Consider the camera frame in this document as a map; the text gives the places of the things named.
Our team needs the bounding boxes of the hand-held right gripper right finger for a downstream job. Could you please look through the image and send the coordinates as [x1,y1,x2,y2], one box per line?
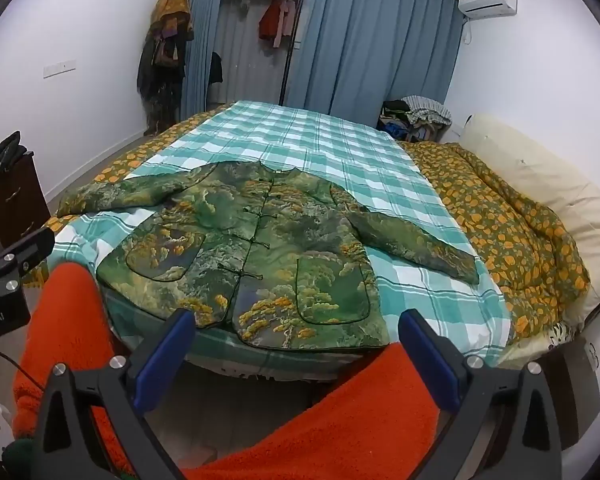
[398,309,566,480]

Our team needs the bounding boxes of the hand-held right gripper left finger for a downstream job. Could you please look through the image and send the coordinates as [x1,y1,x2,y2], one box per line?
[30,308,197,480]

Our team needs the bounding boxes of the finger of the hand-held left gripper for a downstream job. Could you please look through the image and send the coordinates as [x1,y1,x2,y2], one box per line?
[0,227,56,275]

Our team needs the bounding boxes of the green landscape print jacket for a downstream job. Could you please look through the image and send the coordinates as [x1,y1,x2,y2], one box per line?
[55,160,481,351]

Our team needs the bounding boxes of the dark clothes on cabinet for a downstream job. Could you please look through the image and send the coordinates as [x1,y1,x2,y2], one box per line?
[0,131,29,182]

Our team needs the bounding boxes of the dark hanging clothes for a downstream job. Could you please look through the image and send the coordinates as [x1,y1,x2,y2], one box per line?
[136,20,188,136]

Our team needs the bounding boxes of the pile of folded clothes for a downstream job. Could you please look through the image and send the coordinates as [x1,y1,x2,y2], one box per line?
[377,100,448,144]

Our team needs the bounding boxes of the dark wooden cabinet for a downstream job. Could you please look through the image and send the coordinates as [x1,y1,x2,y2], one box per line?
[0,152,51,254]

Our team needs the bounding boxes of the orange fleece pants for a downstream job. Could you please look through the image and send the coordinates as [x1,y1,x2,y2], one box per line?
[11,262,443,480]

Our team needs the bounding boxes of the orange floral quilt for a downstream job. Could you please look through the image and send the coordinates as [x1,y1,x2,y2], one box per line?
[22,102,592,346]

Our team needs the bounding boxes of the striped grey cloth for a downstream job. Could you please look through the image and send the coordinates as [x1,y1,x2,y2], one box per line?
[401,95,453,127]

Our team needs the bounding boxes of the black hanging garment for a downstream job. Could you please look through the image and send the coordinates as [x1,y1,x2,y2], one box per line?
[207,52,224,87]

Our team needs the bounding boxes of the green checked bed sheet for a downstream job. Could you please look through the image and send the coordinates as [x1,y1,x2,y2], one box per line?
[55,100,513,361]

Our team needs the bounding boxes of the mustard hooded coat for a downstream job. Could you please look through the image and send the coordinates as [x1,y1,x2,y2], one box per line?
[150,0,195,43]

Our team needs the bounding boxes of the narrow blue curtain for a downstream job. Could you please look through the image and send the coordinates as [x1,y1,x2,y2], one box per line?
[179,0,229,122]

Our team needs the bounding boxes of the wide blue curtain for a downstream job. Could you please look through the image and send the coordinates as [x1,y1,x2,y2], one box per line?
[285,0,463,132]

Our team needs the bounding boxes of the red hanging garment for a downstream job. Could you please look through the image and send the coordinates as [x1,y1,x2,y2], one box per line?
[258,0,284,41]

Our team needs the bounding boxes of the pink hanging garment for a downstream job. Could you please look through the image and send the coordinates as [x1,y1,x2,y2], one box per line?
[273,0,297,50]

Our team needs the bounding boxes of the black cable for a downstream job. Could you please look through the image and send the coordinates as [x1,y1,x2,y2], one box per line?
[0,342,48,394]

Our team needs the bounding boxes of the white wall switch plate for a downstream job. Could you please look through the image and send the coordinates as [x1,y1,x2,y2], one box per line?
[43,60,77,79]

